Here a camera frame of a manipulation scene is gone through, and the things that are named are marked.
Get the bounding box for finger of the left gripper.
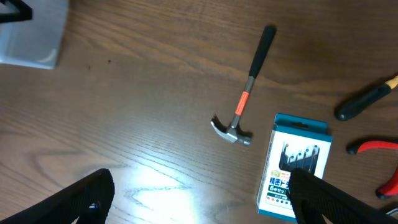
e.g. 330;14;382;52
1;0;32;23

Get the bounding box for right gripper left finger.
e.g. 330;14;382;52
1;169;115;224

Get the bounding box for small claw hammer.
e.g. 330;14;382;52
210;24;277;146

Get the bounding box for clear plastic container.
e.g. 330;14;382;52
1;0;70;69

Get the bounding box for red handled pliers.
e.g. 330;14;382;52
345;137;397;200

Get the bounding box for blue white screwdriver set box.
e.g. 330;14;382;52
256;113;333;222

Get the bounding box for black handled screwdriver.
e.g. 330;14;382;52
334;75;397;121

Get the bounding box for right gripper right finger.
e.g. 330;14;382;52
288;169;397;224

